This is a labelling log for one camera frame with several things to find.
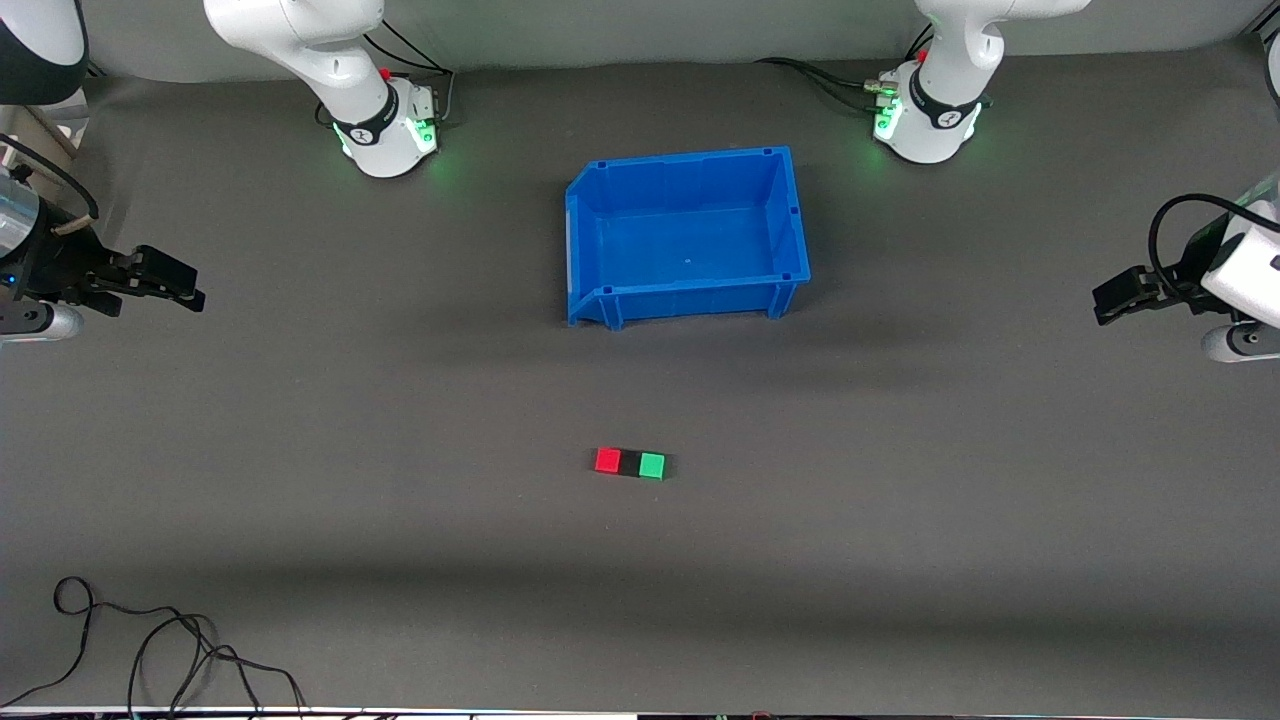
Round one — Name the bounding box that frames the black arm base cable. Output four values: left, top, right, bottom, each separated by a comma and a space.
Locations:
316, 18, 457, 129
755, 22, 936, 113

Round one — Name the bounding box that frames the blue plastic storage bin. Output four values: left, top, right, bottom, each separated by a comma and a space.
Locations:
565, 146, 812, 330

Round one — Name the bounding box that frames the black right arm base cable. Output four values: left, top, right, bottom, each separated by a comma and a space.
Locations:
316, 18, 457, 129

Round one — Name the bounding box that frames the thin black loose cable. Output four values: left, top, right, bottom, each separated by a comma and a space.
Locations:
0, 576, 309, 717

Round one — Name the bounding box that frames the beige plastic box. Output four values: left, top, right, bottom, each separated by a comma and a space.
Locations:
0, 100, 91, 156

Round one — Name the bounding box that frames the black left arm base cable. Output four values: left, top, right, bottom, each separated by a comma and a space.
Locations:
755, 22, 936, 113

